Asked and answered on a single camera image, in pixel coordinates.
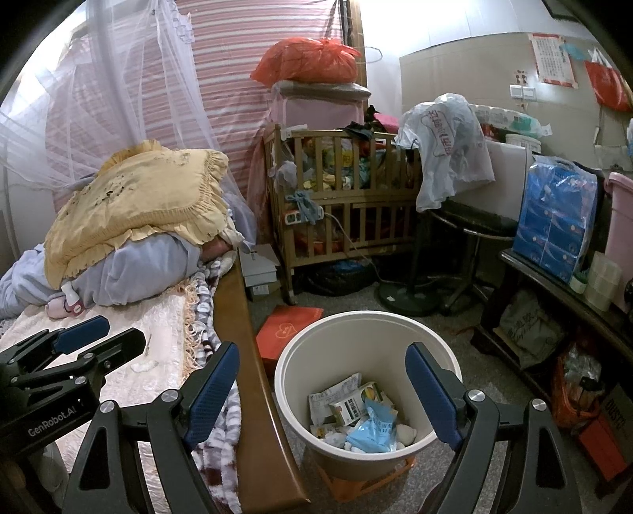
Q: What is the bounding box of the grey white snack bag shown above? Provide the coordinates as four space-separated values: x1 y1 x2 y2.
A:
308 372 362 425

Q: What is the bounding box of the blue plastic wrapper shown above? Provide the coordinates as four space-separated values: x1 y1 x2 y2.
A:
345 398 398 453

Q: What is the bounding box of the rainbow logo white box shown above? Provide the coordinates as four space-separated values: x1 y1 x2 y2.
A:
330 381 390 426

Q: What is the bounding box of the cream plastic trash bin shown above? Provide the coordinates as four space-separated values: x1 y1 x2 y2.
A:
275 310 461 482

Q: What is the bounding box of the white pill bottle red label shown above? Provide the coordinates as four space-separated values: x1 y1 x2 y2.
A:
60 282 85 316

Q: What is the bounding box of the pink cylindrical bottle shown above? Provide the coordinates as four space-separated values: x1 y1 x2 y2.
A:
45 297 72 319

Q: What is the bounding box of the checkered fringed blanket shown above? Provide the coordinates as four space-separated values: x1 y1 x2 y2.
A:
184 251 243 513

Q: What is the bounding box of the grey blue blanket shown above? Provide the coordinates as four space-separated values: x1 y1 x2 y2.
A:
0 191 259 319

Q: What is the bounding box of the red flat box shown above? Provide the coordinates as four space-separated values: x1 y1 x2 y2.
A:
255 305 323 364

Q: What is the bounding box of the yellow frilled pillow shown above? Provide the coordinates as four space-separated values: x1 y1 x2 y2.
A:
44 140 247 288

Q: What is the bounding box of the pink plastic storage tub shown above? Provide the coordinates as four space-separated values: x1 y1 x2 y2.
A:
604 172 633 313

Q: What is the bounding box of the white mosquito net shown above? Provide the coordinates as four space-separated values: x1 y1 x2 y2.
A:
0 0 239 194

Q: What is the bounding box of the wooden baby crib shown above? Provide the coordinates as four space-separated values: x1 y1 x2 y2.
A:
263 124 423 301

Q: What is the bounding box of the blue tissue multipack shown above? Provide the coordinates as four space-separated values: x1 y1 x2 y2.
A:
513 155 599 284

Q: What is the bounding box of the red orange plastic bag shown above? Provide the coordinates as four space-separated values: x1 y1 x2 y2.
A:
250 38 362 88

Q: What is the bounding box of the white plastic bag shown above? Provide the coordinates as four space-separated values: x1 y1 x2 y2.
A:
395 93 496 212

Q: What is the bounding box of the wooden bed frame rail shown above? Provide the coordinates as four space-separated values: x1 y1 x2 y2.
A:
214 263 310 513

